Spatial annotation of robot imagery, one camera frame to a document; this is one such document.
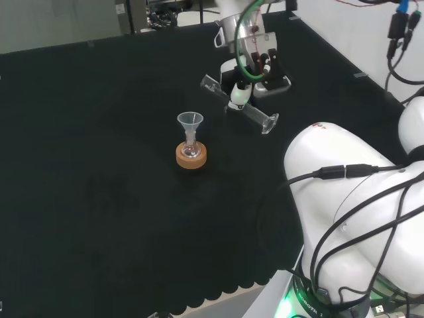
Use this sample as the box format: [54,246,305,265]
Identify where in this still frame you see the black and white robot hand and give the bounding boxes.
[218,32,293,113]

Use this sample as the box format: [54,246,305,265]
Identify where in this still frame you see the black cable with inline connector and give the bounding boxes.
[285,163,424,187]

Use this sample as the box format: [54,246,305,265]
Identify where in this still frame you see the black bench cloth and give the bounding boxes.
[0,9,409,315]

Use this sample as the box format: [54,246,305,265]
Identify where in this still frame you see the grey cabinet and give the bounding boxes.
[114,0,148,36]

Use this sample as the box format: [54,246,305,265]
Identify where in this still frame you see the green cable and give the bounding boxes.
[233,0,268,83]

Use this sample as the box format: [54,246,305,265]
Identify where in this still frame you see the clear graduated cylinder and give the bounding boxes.
[199,74,280,135]

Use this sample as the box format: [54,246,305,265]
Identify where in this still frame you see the thin black looping cable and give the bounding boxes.
[310,208,424,292]

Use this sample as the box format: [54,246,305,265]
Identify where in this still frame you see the tangled background cables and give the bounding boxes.
[147,8,182,32]

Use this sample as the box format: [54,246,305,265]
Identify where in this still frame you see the clear plastic funnel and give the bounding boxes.
[176,111,204,142]

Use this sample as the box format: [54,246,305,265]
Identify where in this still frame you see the small round-bottom glass flask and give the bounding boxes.
[181,132,201,158]

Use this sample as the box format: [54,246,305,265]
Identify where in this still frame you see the cork ring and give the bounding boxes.
[175,140,209,170]

